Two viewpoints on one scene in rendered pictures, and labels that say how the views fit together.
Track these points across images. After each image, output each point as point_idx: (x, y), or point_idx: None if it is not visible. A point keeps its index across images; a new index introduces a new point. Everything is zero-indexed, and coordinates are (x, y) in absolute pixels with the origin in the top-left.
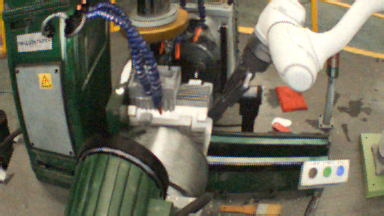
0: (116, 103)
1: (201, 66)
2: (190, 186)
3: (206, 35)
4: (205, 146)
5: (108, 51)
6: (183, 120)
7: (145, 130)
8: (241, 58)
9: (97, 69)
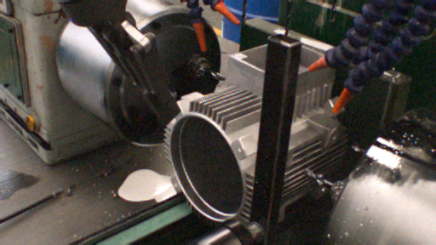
0: (256, 23)
1: (334, 188)
2: (72, 29)
3: (387, 156)
4: (170, 158)
5: (433, 66)
6: (197, 97)
7: (165, 5)
8: (155, 41)
9: (370, 37)
